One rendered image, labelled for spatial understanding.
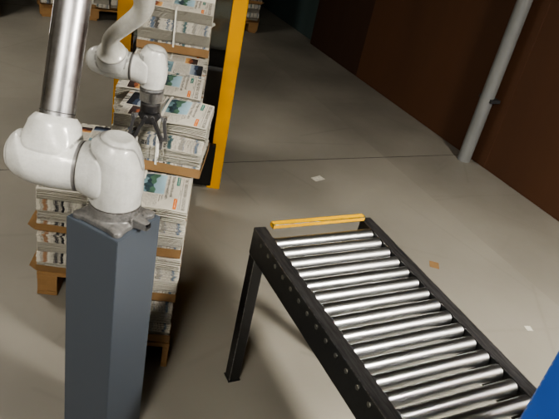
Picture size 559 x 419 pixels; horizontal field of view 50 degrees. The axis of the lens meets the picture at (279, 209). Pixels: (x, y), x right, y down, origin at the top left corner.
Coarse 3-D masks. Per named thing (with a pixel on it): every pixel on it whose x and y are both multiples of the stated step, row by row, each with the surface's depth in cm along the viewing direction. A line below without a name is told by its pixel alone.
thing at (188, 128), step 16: (176, 112) 247; (192, 112) 249; (208, 112) 253; (176, 128) 238; (192, 128) 238; (208, 128) 246; (176, 144) 241; (192, 144) 241; (208, 144) 270; (176, 160) 244; (192, 160) 244
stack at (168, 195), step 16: (160, 176) 246; (176, 176) 248; (144, 192) 233; (160, 192) 235; (176, 192) 237; (160, 208) 225; (176, 208) 228; (160, 224) 229; (176, 224) 229; (160, 240) 233; (176, 240) 233; (160, 256) 238; (160, 272) 241; (176, 272) 241; (160, 288) 245; (160, 304) 250; (160, 320) 254
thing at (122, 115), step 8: (128, 96) 251; (136, 96) 253; (120, 104) 243; (128, 104) 244; (136, 104) 246; (120, 112) 236; (128, 112) 237; (120, 120) 237; (128, 120) 237; (136, 120) 237; (112, 128) 239; (120, 128) 239; (128, 128) 238; (144, 128) 238; (144, 136) 240; (144, 144) 242; (144, 152) 243
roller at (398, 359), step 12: (468, 336) 200; (408, 348) 189; (420, 348) 189; (432, 348) 190; (444, 348) 192; (456, 348) 194; (468, 348) 196; (372, 360) 180; (384, 360) 182; (396, 360) 183; (408, 360) 185; (420, 360) 188; (372, 372) 180
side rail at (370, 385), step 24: (264, 240) 225; (264, 264) 225; (288, 264) 214; (288, 288) 209; (288, 312) 210; (312, 312) 194; (312, 336) 195; (336, 336) 186; (336, 360) 183; (360, 360) 179; (336, 384) 184; (360, 384) 171; (360, 408) 172; (384, 408) 165
